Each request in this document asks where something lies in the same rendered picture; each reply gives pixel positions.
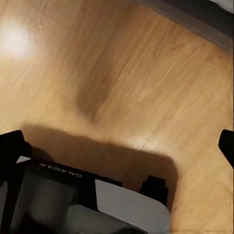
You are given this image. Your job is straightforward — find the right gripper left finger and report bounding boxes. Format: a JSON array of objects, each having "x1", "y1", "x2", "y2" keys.
[{"x1": 0, "y1": 130, "x2": 26, "y2": 188}]

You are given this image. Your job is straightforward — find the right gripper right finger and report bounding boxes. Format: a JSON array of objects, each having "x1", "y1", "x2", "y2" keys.
[{"x1": 218, "y1": 130, "x2": 234, "y2": 169}]

